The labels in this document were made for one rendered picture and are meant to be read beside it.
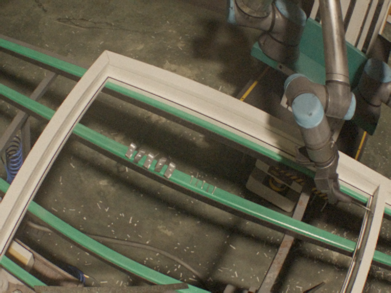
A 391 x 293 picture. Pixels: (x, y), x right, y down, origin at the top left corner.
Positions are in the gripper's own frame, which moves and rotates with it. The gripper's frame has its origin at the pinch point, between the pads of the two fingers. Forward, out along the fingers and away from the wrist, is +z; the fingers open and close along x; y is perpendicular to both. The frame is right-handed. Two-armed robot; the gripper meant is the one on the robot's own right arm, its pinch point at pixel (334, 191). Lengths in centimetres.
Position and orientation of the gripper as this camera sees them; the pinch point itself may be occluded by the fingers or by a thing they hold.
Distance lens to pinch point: 169.7
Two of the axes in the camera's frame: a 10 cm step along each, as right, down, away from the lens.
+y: 8.4, -0.3, -5.5
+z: 4.1, 7.1, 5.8
